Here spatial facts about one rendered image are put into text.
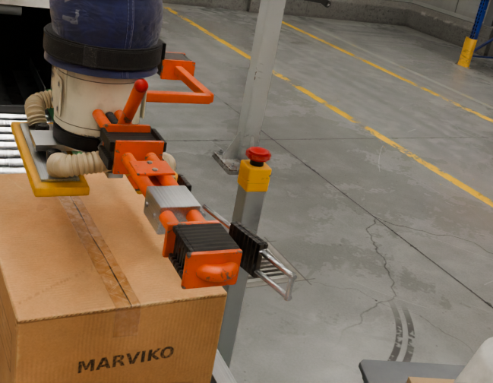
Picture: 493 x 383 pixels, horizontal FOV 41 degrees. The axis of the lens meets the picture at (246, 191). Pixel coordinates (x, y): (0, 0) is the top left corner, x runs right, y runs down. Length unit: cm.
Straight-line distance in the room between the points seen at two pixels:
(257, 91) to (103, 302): 322
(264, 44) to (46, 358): 327
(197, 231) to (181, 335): 51
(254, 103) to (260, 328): 188
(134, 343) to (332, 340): 174
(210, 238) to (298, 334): 211
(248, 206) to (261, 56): 252
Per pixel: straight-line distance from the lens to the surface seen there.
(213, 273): 82
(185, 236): 85
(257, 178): 182
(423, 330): 324
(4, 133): 309
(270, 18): 426
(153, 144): 112
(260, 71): 432
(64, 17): 127
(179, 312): 131
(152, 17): 128
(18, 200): 160
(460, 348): 322
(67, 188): 126
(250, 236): 87
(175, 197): 96
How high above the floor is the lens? 166
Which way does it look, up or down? 24 degrees down
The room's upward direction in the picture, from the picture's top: 11 degrees clockwise
